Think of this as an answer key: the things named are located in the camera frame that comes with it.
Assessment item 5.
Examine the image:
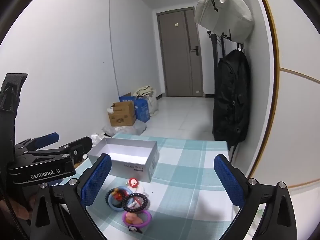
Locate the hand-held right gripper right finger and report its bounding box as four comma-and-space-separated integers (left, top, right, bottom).
214, 154, 300, 240

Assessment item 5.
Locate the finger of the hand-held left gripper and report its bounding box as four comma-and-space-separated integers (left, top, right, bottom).
15, 132, 60, 153
26, 136, 93, 165

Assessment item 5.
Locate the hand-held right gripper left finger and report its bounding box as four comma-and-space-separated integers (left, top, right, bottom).
27, 154, 112, 240

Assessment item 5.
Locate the light blue bracelet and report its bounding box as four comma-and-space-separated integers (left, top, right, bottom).
106, 186, 134, 212

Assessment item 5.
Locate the grey cardboard box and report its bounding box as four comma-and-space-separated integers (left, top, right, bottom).
87, 137, 160, 183

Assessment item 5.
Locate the black beaded bracelet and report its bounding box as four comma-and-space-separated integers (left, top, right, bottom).
122, 192, 150, 212

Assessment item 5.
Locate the pink pig figure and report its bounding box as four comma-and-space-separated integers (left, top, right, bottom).
125, 212, 143, 225

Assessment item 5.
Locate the purple bracelet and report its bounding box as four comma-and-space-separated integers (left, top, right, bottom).
122, 210, 152, 228

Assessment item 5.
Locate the person's left hand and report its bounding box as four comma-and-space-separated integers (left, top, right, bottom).
10, 196, 34, 220

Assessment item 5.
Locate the red white charm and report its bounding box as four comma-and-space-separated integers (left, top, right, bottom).
126, 177, 144, 193

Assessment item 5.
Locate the teal checkered tablecloth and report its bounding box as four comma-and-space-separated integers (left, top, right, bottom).
75, 135, 260, 240

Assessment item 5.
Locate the brown cardboard box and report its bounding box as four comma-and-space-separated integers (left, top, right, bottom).
108, 102, 136, 127

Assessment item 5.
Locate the grey plastic bag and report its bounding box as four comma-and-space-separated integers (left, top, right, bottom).
102, 120, 147, 137

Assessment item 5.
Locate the blue cardboard box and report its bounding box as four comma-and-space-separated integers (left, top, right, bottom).
119, 93, 150, 123

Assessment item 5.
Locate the black backpack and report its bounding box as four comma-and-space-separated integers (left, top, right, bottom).
212, 49, 251, 150

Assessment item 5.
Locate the cream canvas tote bag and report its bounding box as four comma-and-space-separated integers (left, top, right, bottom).
134, 85, 158, 117

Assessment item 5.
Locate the grey door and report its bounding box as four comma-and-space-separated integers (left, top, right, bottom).
157, 6, 204, 98

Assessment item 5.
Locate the black metal rack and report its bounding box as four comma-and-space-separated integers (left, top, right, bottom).
206, 30, 232, 95

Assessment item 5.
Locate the grey hanging bag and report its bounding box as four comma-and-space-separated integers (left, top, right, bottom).
194, 0, 255, 42

